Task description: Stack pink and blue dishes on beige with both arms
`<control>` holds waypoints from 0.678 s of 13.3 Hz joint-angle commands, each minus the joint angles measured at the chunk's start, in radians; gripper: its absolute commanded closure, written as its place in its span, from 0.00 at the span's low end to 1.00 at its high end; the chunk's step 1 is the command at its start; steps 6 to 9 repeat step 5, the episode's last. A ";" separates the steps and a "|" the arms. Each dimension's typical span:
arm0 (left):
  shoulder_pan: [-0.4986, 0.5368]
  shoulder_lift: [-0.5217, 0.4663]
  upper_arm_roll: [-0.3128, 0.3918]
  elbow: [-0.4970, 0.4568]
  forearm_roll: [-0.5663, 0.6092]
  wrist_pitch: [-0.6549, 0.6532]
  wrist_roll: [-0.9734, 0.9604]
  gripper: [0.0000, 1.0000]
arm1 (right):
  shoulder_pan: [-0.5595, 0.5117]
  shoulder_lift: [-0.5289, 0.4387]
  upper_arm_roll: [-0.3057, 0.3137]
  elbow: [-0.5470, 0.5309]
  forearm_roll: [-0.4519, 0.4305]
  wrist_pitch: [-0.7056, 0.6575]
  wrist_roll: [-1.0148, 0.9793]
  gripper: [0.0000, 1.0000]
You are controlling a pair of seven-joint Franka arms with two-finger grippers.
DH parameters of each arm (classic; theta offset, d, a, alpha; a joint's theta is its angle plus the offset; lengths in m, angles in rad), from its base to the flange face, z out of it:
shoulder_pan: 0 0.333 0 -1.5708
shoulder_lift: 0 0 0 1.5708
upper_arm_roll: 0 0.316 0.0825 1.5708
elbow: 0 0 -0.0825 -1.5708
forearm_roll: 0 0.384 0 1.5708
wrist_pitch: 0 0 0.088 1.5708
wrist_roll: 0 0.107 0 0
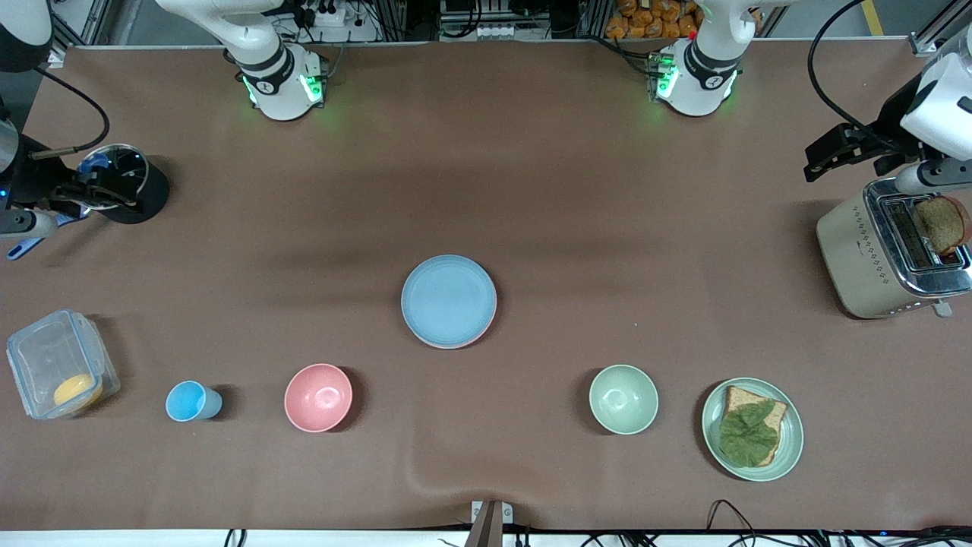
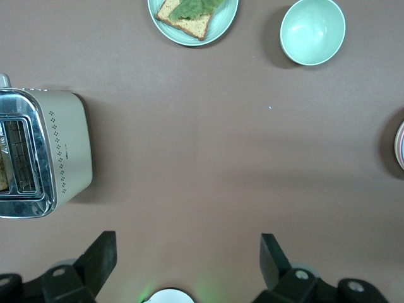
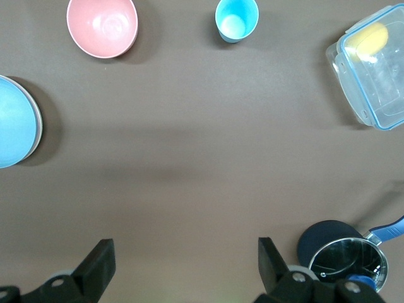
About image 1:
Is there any blue plate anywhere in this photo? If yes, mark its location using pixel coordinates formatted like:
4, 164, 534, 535
400, 255, 497, 349

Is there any pink plate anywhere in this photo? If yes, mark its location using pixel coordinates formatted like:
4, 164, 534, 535
414, 302, 500, 351

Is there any black round pot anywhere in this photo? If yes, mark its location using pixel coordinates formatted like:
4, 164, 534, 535
76, 143, 170, 225

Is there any dark toasted bread slice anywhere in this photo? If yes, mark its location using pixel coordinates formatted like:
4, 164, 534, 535
914, 195, 972, 257

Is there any beige chrome toaster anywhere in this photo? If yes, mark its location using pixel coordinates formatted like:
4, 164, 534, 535
816, 176, 972, 320

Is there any clear plastic container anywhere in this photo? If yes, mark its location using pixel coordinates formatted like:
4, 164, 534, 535
6, 308, 121, 420

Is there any orange round food piece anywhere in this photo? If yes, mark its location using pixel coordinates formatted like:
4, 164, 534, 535
53, 374, 103, 411

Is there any blue cup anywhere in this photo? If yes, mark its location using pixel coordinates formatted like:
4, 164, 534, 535
166, 381, 223, 422

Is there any bag of orange snacks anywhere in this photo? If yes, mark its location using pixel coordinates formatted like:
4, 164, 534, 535
605, 0, 701, 40

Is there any brown bread slice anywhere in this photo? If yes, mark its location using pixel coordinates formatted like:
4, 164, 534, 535
721, 385, 789, 466

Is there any white power strip with plugs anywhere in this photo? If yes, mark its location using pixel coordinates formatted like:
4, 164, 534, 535
302, 3, 352, 28

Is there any green plate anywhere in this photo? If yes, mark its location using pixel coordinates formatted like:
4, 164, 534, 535
701, 378, 804, 482

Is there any green lettuce leaf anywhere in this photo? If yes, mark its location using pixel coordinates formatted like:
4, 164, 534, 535
718, 401, 781, 467

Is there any pink bowl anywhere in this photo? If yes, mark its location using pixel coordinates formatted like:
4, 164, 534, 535
284, 363, 354, 433

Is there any brown tablecloth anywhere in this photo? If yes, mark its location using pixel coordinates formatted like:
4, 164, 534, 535
0, 38, 972, 533

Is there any green bowl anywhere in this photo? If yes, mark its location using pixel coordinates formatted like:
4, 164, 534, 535
589, 365, 659, 435

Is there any blue handled utensil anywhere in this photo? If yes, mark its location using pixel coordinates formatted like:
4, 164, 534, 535
6, 154, 112, 261

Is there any aluminium frame rail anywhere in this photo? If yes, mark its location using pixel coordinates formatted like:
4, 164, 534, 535
910, 21, 951, 55

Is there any black looped floor cable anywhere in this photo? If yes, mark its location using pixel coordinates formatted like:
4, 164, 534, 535
706, 499, 768, 537

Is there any metal table bracket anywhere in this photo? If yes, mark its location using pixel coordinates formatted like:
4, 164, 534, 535
471, 500, 514, 547

